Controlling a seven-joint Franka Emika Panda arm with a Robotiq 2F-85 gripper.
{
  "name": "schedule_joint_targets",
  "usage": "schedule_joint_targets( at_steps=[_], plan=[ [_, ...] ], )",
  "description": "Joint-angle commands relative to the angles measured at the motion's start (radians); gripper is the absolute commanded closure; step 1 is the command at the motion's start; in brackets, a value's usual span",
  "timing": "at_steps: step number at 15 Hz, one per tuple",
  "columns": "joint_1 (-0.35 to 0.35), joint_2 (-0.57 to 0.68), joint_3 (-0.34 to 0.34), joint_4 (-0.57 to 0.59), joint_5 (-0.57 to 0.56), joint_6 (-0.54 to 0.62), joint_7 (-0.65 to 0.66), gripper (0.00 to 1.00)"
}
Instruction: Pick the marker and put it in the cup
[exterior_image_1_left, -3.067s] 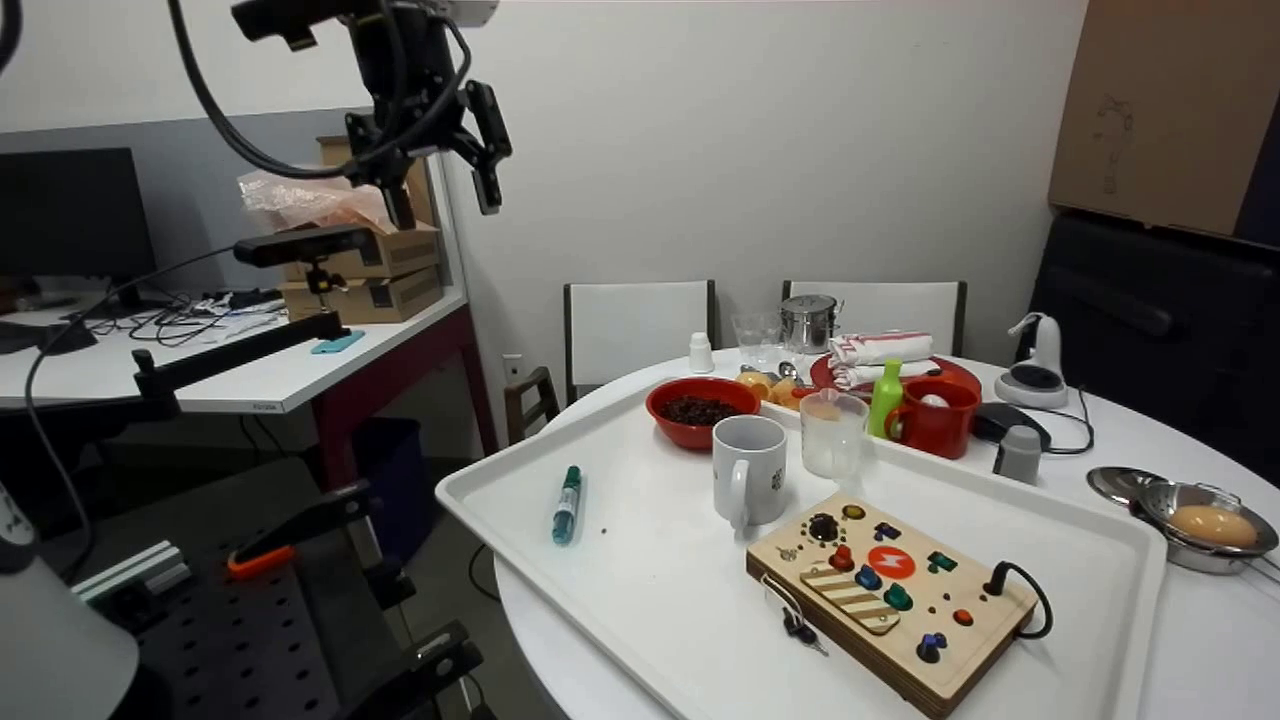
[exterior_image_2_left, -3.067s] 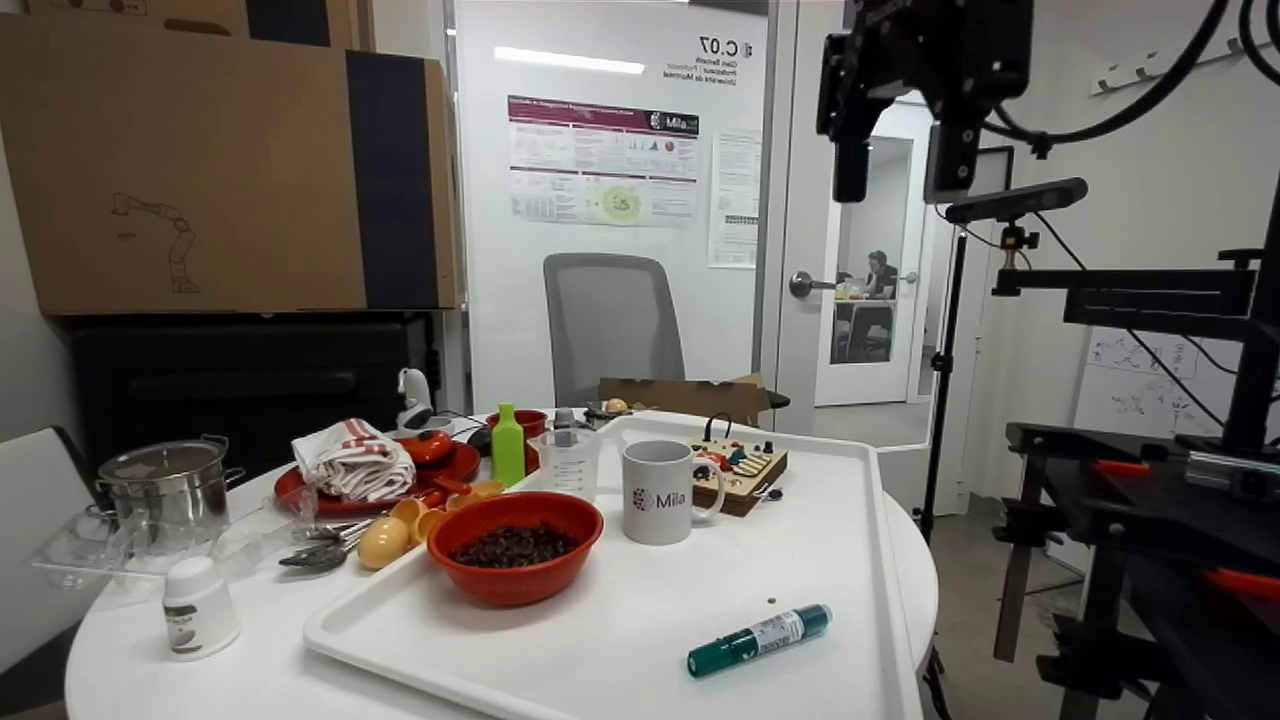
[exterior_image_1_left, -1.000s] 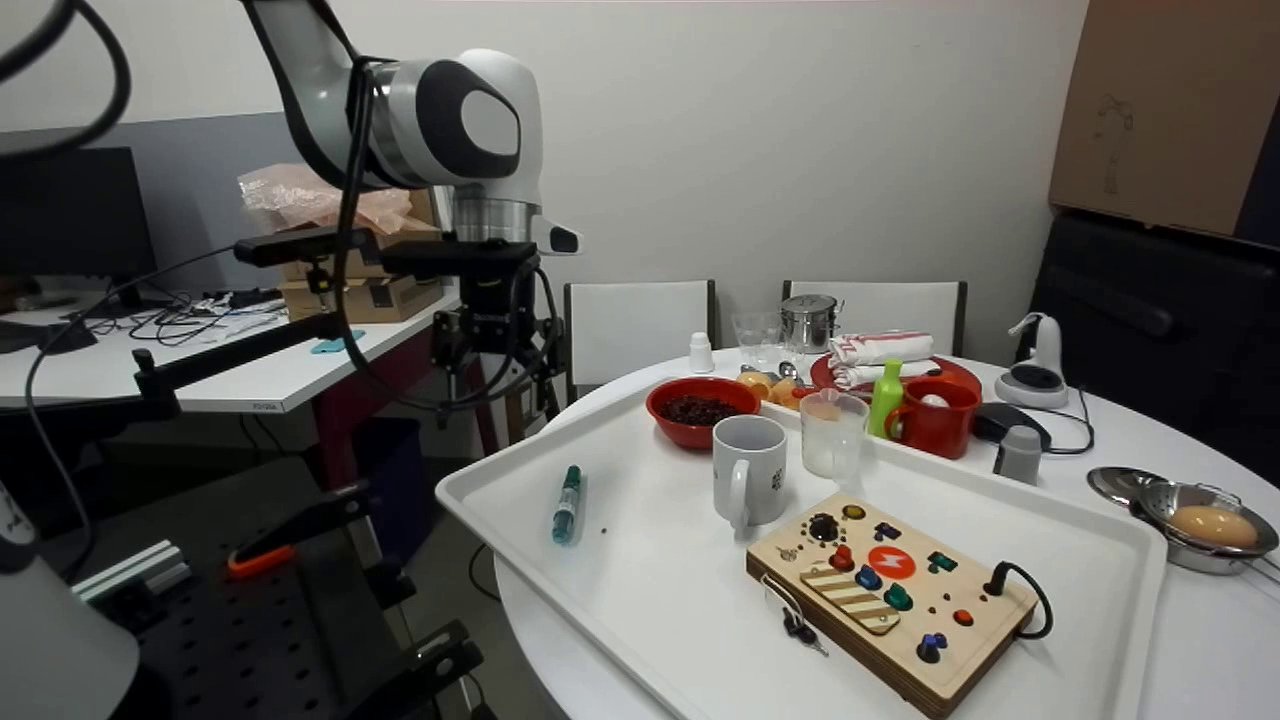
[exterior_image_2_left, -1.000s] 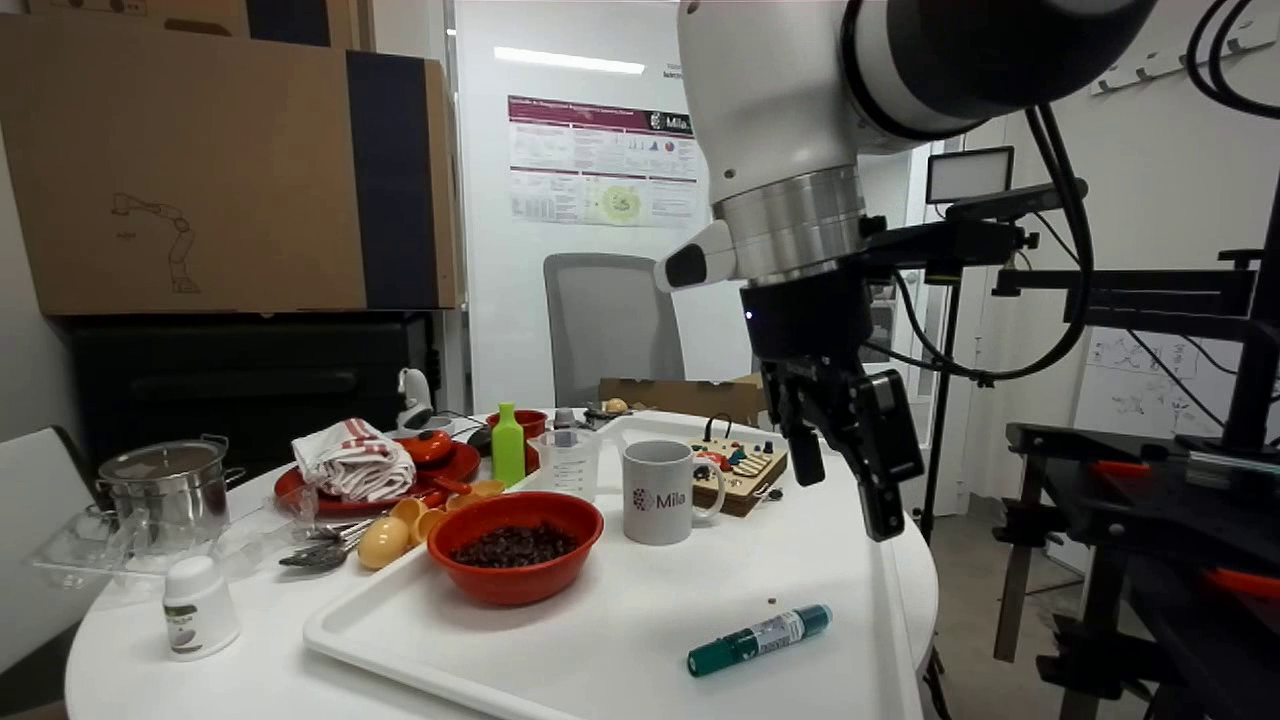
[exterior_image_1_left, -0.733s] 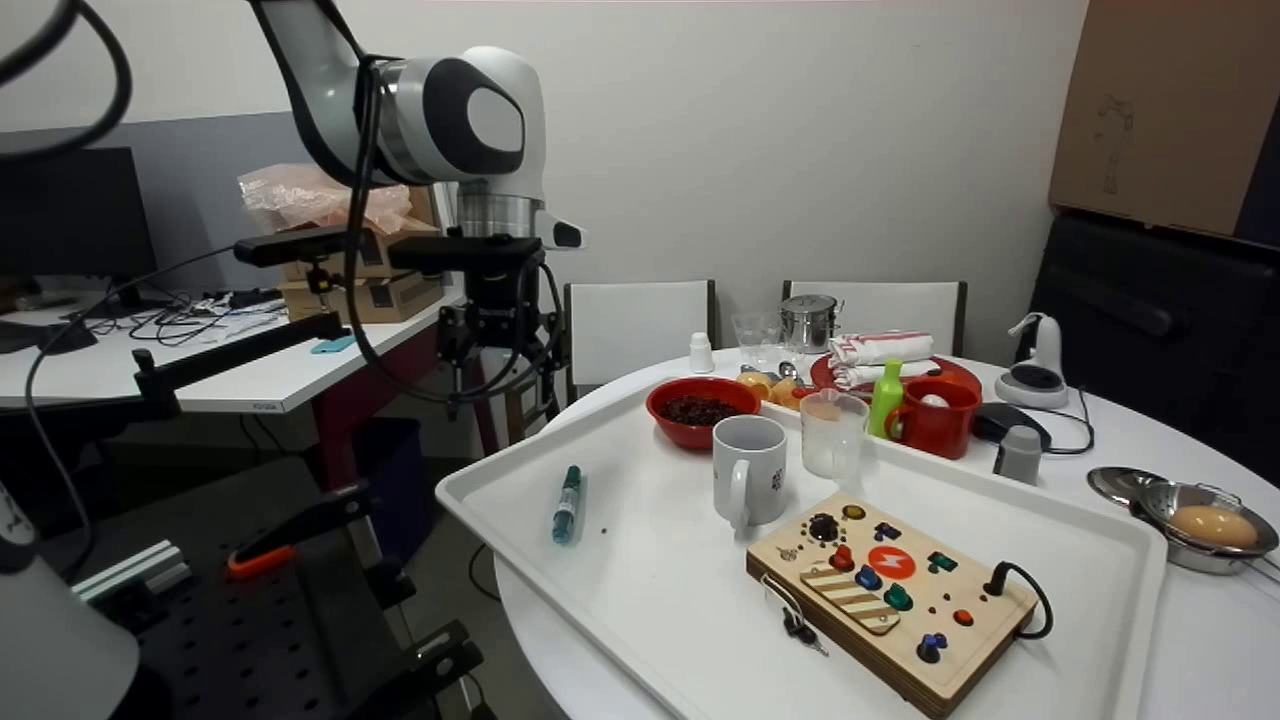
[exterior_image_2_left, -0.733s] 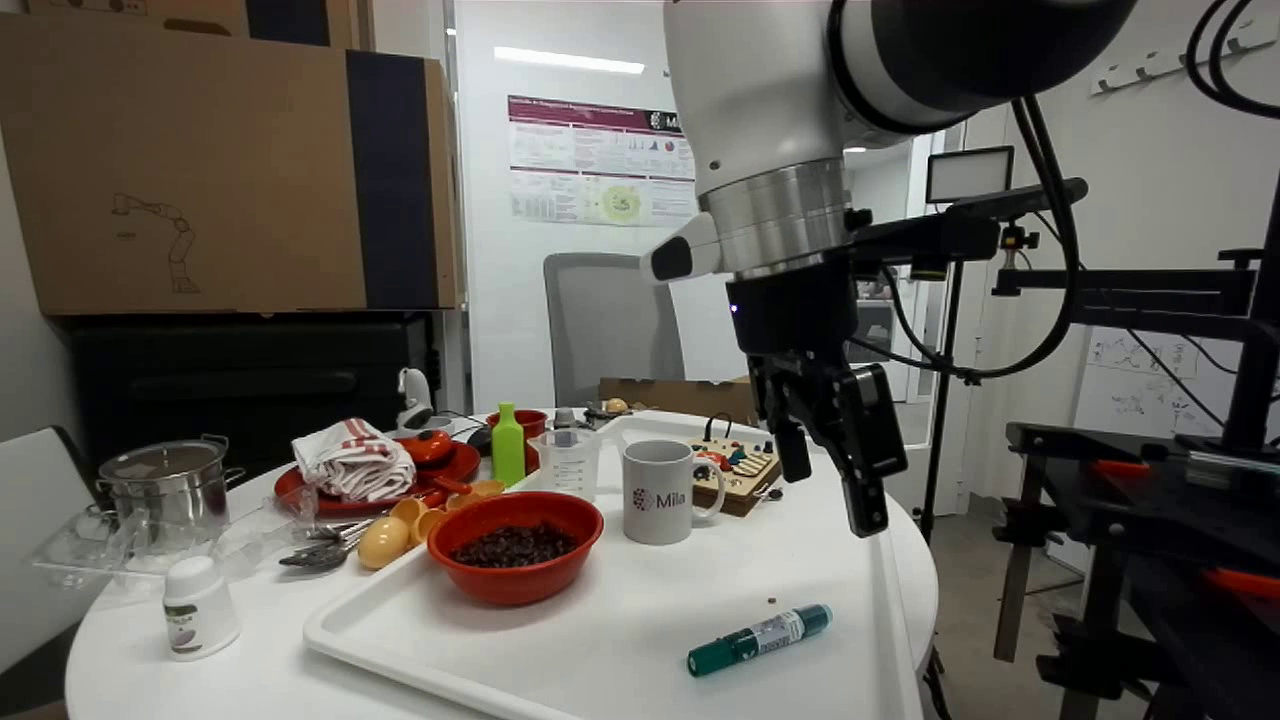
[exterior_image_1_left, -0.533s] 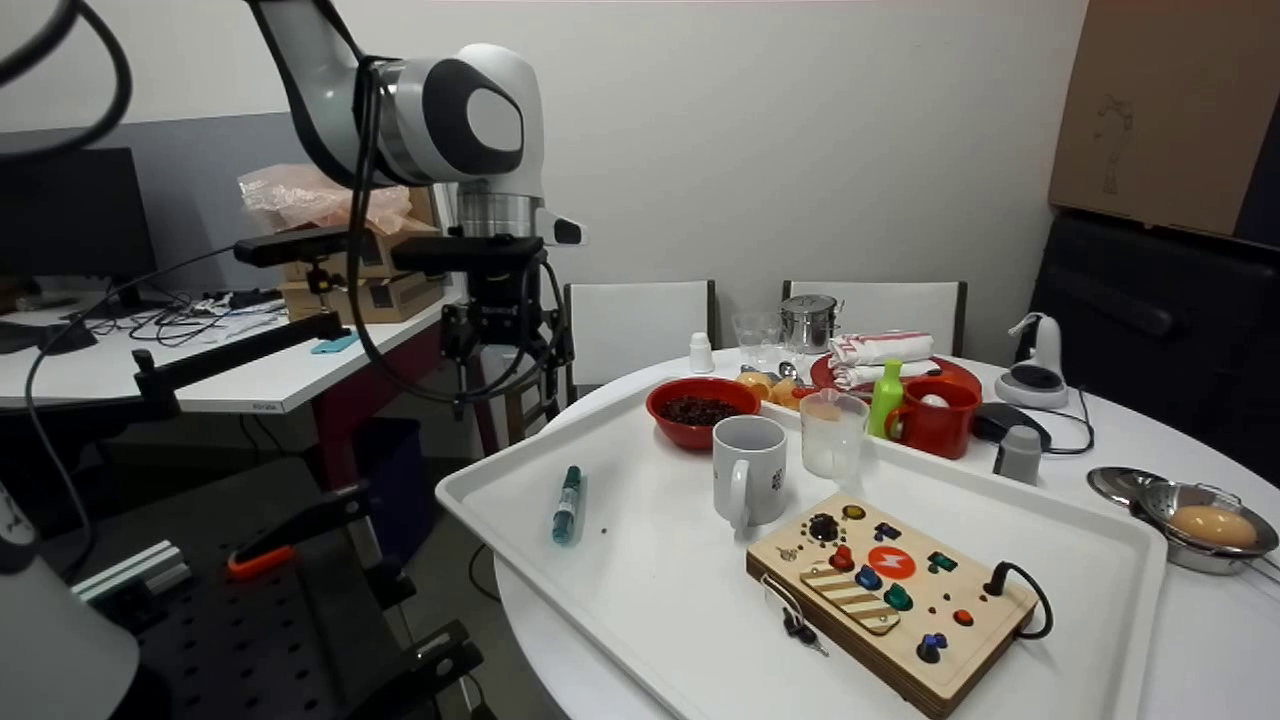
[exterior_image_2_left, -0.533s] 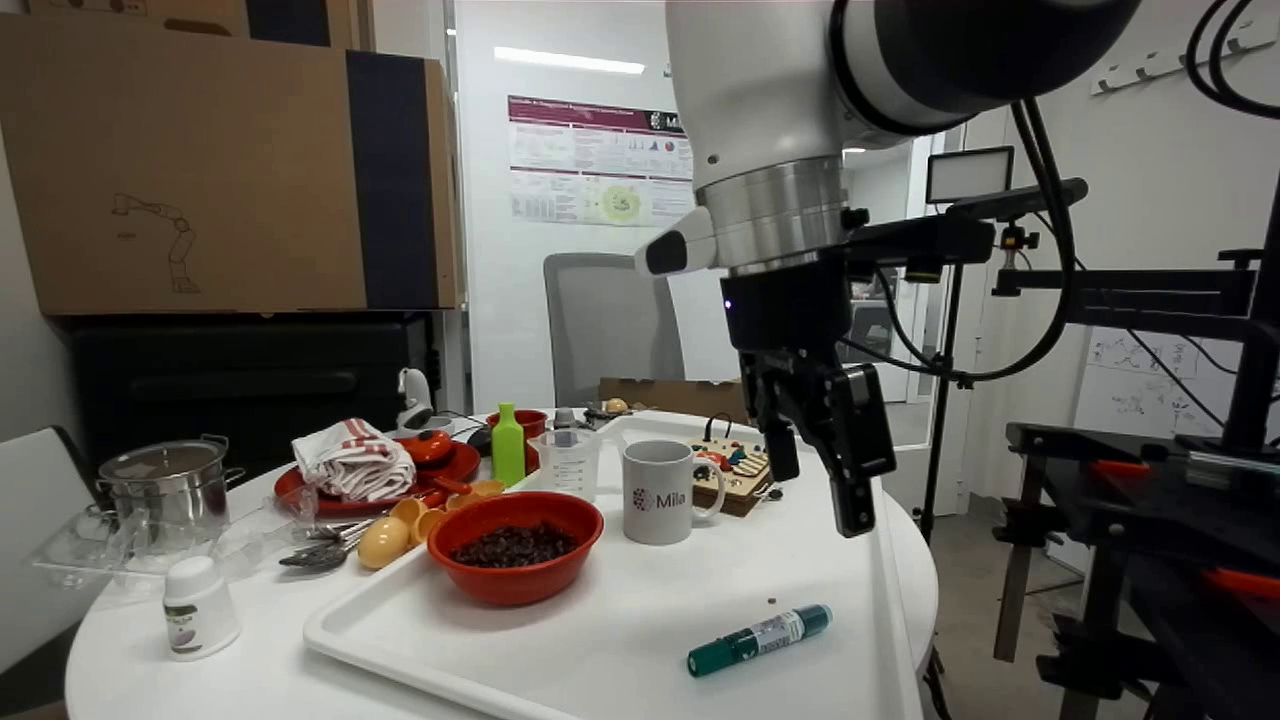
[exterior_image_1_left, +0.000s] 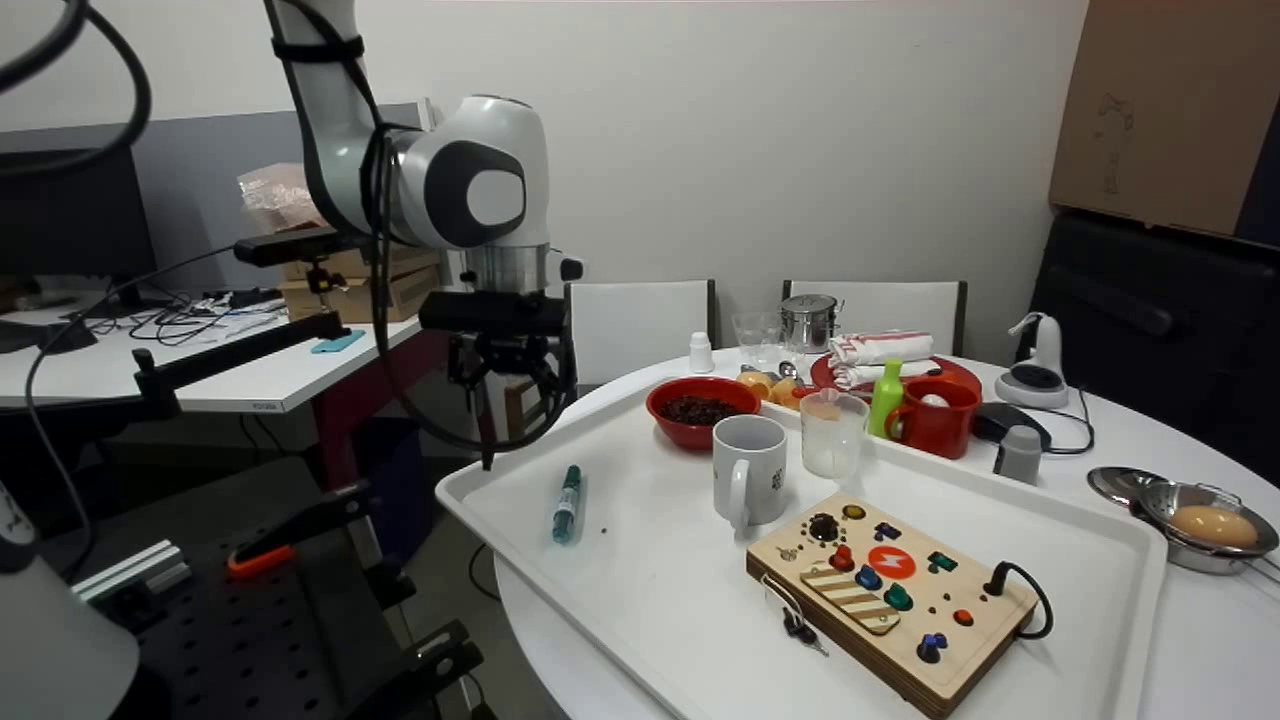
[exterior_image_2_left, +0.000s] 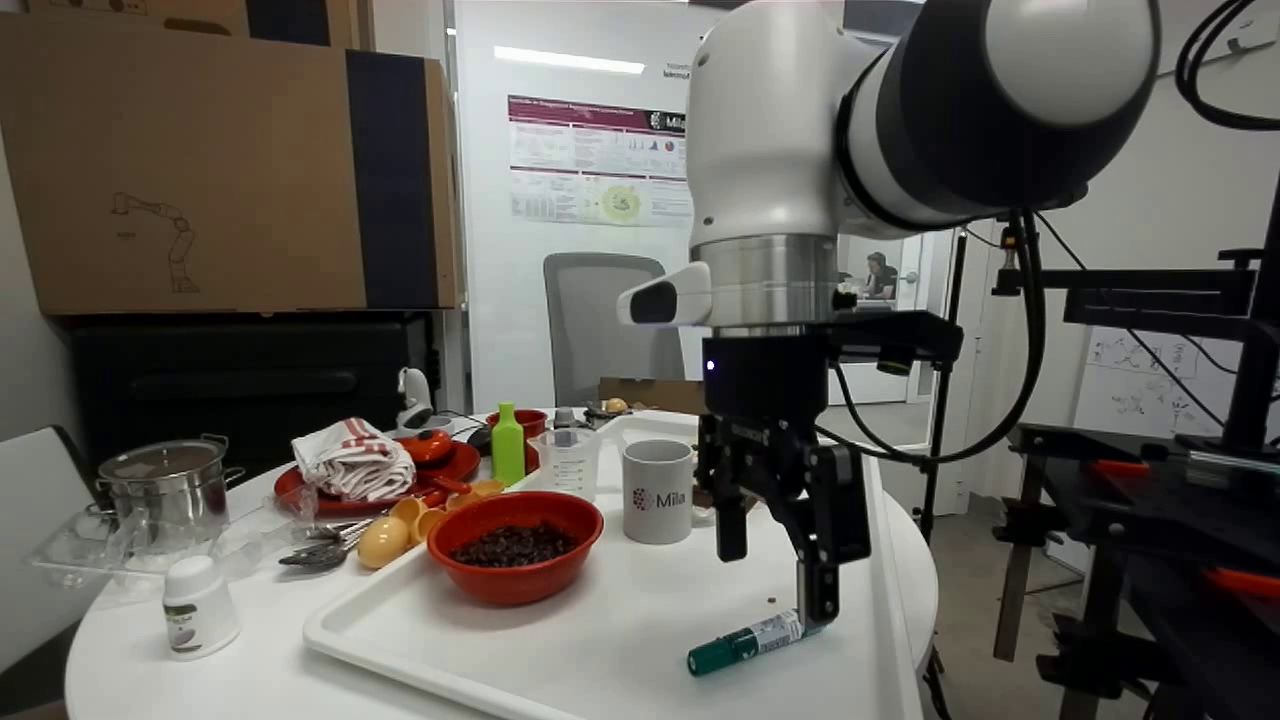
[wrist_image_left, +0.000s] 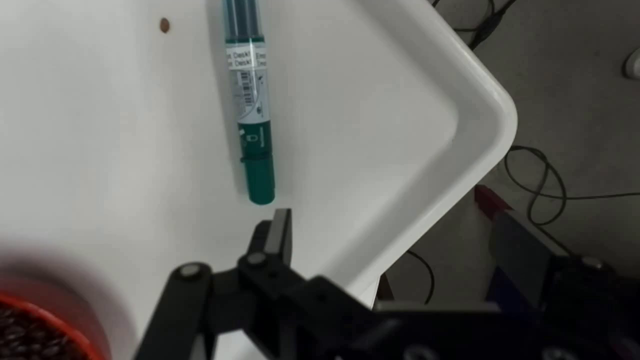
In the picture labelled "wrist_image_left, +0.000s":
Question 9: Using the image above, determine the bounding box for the dark beans heap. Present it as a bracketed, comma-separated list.
[0, 307, 83, 360]

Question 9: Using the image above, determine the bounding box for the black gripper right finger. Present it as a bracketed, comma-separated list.
[488, 210, 561, 316]

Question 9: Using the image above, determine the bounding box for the black floor cable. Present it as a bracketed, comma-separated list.
[502, 144, 640, 229]

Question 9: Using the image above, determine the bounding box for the white plastic tray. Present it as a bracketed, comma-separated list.
[0, 0, 521, 360]

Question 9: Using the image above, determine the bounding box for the green marker pen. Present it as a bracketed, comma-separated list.
[220, 0, 279, 206]

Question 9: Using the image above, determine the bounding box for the large red bowl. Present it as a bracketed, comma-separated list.
[0, 288, 108, 360]

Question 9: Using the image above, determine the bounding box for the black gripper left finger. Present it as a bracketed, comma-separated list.
[246, 206, 297, 268]

